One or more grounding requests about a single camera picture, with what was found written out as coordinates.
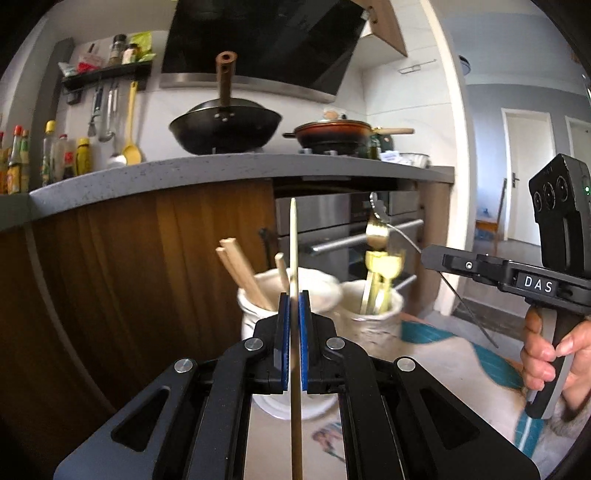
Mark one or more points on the white interior door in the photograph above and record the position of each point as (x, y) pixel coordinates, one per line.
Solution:
(579, 138)
(526, 175)

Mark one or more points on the metal wall towel rail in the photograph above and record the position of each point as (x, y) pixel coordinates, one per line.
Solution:
(418, 67)

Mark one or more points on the stainless steel oven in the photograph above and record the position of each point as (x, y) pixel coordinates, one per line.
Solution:
(332, 217)

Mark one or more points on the red label soy sauce bottle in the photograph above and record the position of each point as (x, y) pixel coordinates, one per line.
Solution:
(64, 159)

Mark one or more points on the dark sauce bottle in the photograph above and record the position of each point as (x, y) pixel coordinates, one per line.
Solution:
(25, 161)

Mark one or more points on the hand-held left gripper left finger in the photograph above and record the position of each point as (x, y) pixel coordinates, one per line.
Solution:
(286, 350)

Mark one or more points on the hanging metal ladle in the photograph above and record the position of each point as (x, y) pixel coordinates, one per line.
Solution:
(108, 115)

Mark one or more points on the yellow cap oil bottle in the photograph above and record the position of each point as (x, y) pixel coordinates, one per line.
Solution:
(48, 157)

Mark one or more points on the black range hood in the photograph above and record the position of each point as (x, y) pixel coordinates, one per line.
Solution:
(258, 41)

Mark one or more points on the red snack packet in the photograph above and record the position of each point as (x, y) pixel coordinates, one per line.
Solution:
(90, 60)

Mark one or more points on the glass spice jar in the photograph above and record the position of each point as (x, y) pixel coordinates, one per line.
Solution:
(117, 48)
(131, 54)

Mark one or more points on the black wall spice shelf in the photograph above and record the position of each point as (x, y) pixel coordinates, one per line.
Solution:
(106, 74)

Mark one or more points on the green snack packet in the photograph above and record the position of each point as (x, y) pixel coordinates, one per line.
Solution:
(143, 46)

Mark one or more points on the white ceramic utensil holder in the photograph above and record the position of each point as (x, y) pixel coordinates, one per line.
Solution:
(371, 325)
(318, 295)

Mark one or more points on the yellow green plastic fork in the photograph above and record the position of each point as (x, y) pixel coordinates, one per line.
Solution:
(383, 267)

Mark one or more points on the teal and beige tablecloth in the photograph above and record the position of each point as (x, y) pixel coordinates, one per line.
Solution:
(443, 369)

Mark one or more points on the person's right forearm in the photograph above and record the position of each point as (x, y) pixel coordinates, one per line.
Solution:
(572, 422)

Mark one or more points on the wooden base cabinet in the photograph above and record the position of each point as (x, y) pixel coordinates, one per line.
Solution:
(138, 258)

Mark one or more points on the hanging metal utensil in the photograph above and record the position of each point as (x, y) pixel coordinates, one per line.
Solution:
(94, 113)

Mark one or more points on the wooden wall cabinet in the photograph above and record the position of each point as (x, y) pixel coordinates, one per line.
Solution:
(385, 25)

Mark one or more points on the green bottle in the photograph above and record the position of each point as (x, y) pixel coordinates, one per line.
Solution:
(381, 145)

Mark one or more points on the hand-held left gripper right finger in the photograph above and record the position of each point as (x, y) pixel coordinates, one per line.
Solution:
(303, 341)

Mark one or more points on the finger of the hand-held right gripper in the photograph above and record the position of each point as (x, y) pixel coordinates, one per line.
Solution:
(461, 265)

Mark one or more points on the grey kitchen countertop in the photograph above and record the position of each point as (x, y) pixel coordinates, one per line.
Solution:
(184, 177)

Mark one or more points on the silver metal spoon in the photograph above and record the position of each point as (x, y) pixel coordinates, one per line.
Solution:
(401, 233)

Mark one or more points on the person's right hand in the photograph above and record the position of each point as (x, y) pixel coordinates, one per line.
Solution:
(535, 360)

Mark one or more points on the red frying pan with lid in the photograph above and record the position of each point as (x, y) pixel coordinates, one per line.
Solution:
(332, 134)

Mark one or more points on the wooden chopstick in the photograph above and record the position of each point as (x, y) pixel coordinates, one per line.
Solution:
(238, 281)
(294, 258)
(244, 277)

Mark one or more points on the gold metal fork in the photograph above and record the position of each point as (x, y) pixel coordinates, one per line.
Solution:
(377, 235)

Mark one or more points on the yellow squeeze bottle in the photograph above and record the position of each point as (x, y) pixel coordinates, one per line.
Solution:
(84, 157)

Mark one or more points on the yellow hanging spatula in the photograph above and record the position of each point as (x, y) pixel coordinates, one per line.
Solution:
(131, 147)

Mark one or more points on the round ceiling light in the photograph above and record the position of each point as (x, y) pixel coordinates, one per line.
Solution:
(465, 64)

